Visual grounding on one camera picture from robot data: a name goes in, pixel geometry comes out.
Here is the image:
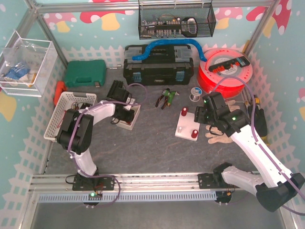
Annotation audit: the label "red large spring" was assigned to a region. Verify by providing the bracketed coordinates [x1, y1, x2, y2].
[181, 107, 188, 116]

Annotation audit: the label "orange black pliers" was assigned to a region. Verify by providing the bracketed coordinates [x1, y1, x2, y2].
[155, 92, 169, 110]

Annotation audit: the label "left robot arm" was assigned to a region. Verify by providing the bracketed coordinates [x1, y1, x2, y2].
[56, 81, 135, 191]

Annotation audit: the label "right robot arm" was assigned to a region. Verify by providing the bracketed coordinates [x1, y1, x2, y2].
[194, 92, 305, 212]

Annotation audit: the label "white spring tray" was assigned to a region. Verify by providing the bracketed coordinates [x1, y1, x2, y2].
[116, 105, 141, 131]

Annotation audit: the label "black aluminium extrusion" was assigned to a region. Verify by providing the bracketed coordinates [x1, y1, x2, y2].
[112, 80, 123, 89]

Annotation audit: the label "white peg board fixture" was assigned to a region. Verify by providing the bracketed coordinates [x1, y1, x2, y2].
[175, 112, 200, 141]

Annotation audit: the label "red filament spool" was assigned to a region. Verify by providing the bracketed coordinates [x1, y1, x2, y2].
[197, 48, 253, 99]

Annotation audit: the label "black circuit board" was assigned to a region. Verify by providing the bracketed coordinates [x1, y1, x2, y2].
[71, 102, 92, 110]

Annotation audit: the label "green plastic case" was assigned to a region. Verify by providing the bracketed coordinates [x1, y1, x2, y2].
[63, 60, 107, 87]

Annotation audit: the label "yellow black screwdriver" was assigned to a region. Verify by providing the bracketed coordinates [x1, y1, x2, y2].
[244, 95, 260, 107]

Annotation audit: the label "white perforated basket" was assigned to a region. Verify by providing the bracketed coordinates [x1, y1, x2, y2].
[44, 92, 97, 142]

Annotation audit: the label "black rubber glove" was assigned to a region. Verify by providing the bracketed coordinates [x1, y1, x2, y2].
[254, 105, 267, 143]

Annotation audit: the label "black toolbox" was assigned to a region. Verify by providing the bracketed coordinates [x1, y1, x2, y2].
[123, 44, 194, 86]

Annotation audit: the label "clear acrylic box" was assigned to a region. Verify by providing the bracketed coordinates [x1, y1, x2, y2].
[0, 31, 58, 97]

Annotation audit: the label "blue white glove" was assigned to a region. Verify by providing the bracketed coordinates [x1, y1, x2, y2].
[4, 62, 30, 82]

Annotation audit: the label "solder wire spool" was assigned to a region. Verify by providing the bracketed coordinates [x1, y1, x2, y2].
[189, 87, 203, 102]

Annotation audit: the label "blue corrugated hose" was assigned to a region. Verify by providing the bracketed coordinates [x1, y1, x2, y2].
[132, 39, 208, 62]

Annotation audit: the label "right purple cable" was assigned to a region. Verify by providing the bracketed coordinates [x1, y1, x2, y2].
[211, 76, 305, 217]

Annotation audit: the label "orange handled tool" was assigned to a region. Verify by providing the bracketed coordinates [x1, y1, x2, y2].
[53, 81, 67, 106]

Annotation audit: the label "white slotted cable duct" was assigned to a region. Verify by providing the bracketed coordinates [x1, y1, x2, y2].
[38, 192, 217, 203]

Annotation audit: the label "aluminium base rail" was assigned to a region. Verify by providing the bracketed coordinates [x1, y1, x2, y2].
[29, 172, 241, 193]

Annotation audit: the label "black wire mesh basket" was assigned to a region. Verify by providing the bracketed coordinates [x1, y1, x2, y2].
[138, 3, 216, 40]

